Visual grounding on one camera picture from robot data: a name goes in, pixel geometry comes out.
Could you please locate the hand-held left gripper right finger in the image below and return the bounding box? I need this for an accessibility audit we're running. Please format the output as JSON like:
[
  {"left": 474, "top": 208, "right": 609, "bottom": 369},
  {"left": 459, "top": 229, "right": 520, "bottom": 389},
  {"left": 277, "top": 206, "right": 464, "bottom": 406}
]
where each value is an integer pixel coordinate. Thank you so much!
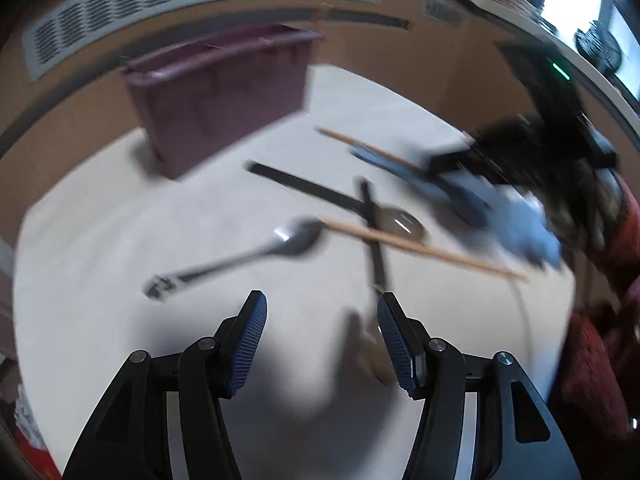
[{"left": 377, "top": 291, "right": 583, "bottom": 480}]

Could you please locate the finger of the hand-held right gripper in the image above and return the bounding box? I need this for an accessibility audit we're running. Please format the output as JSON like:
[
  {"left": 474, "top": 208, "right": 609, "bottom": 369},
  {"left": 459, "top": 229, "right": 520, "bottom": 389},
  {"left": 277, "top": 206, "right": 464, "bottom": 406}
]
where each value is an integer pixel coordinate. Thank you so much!
[
  {"left": 440, "top": 180, "right": 495, "bottom": 229},
  {"left": 429, "top": 146, "right": 501, "bottom": 182}
]

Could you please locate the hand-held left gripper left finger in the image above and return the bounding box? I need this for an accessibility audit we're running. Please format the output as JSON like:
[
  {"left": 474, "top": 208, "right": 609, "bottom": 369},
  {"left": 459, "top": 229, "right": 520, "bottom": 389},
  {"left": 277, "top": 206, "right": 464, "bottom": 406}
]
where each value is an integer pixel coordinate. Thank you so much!
[{"left": 62, "top": 290, "right": 268, "bottom": 480}]

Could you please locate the purple plastic utensil holder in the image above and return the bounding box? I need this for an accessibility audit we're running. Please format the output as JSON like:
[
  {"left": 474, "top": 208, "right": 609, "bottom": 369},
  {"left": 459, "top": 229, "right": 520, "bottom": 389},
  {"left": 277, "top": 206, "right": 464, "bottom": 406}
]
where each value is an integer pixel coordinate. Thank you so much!
[{"left": 121, "top": 25, "right": 324, "bottom": 181}]

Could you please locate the wooden chopstick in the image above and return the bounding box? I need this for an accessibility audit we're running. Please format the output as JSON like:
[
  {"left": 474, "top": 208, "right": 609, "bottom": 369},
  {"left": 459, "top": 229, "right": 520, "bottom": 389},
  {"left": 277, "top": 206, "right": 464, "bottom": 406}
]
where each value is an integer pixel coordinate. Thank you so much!
[
  {"left": 319, "top": 216, "right": 530, "bottom": 284},
  {"left": 316, "top": 126, "right": 431, "bottom": 174}
]

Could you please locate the dark round mesh object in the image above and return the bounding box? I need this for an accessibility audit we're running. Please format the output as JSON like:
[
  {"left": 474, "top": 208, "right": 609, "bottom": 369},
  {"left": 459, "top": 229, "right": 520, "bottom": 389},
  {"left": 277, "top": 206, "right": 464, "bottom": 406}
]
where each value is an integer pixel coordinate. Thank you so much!
[{"left": 574, "top": 20, "right": 624, "bottom": 74}]

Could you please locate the dark metal spoon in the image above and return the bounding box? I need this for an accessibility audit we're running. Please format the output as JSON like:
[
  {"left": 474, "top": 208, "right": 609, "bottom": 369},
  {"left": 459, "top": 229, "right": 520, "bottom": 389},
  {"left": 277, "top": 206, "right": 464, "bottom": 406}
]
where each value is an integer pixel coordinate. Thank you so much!
[{"left": 142, "top": 216, "right": 325, "bottom": 304}]

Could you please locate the white stone counter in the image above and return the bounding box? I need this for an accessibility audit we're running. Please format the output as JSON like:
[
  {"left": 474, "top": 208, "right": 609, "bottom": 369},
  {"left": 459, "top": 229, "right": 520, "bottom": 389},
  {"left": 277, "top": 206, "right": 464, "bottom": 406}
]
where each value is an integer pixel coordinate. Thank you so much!
[{"left": 415, "top": 0, "right": 640, "bottom": 103}]

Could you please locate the small grey vent grille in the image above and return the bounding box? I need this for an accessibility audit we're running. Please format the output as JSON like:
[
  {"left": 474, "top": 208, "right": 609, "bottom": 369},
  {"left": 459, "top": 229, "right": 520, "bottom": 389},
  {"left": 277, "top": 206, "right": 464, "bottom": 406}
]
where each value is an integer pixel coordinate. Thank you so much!
[{"left": 424, "top": 0, "right": 466, "bottom": 27}]

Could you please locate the long black brown-headed utensil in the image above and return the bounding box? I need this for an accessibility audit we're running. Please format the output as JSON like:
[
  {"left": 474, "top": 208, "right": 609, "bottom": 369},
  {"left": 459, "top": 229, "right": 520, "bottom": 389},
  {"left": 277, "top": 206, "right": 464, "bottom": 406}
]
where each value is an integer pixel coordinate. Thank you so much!
[{"left": 244, "top": 159, "right": 429, "bottom": 244}]

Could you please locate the white tablecloth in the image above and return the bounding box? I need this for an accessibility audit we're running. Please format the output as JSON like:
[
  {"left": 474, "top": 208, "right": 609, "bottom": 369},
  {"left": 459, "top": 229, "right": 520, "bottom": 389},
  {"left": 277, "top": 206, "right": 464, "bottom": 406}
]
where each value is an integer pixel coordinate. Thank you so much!
[{"left": 12, "top": 62, "right": 582, "bottom": 480}]

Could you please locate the red fuzzy clothing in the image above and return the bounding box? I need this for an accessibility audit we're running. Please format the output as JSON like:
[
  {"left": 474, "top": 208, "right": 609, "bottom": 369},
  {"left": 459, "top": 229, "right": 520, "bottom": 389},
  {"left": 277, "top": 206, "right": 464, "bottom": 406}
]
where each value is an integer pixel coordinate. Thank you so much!
[{"left": 550, "top": 304, "right": 640, "bottom": 447}]

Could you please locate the black-handled utensil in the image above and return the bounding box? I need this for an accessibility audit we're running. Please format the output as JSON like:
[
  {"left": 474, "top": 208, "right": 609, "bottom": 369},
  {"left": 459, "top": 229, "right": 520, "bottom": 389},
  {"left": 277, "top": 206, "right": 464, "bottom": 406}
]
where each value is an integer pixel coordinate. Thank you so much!
[{"left": 345, "top": 177, "right": 401, "bottom": 389}]

